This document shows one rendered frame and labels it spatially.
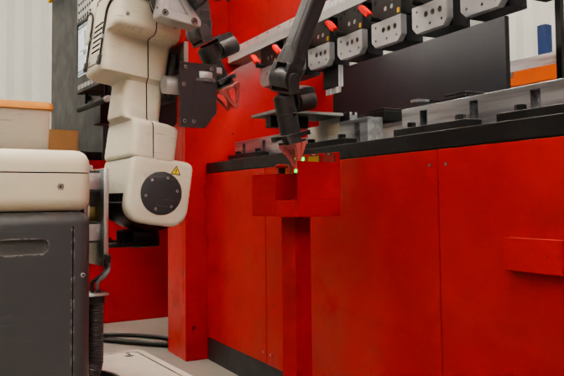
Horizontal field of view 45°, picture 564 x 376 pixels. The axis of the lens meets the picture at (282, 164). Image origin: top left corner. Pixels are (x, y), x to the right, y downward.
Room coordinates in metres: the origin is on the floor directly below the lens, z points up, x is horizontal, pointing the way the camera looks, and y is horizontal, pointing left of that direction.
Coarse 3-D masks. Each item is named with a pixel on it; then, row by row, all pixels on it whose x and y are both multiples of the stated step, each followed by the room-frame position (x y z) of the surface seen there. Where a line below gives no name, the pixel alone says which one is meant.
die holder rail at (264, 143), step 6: (258, 138) 2.88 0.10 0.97; (264, 138) 2.83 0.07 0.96; (270, 138) 2.78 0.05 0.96; (240, 144) 3.04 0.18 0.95; (246, 144) 2.99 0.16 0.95; (252, 144) 2.94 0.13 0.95; (258, 144) 2.88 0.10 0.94; (264, 144) 2.85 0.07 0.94; (270, 144) 2.78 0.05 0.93; (276, 144) 2.73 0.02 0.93; (240, 150) 3.05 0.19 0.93; (246, 150) 2.99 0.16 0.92; (252, 150) 2.94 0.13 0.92; (264, 150) 2.85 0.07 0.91; (270, 150) 2.78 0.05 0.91; (276, 150) 2.73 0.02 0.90
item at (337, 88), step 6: (336, 66) 2.37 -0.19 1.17; (342, 66) 2.37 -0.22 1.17; (324, 72) 2.44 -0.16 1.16; (330, 72) 2.40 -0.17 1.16; (336, 72) 2.37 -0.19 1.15; (342, 72) 2.37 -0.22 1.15; (324, 78) 2.44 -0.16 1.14; (330, 78) 2.40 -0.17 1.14; (336, 78) 2.37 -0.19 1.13; (342, 78) 2.37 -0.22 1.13; (324, 84) 2.44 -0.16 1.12; (330, 84) 2.41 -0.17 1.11; (336, 84) 2.37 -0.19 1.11; (342, 84) 2.37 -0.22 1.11; (324, 90) 2.45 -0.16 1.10; (330, 90) 2.42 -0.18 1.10; (336, 90) 2.39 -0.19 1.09
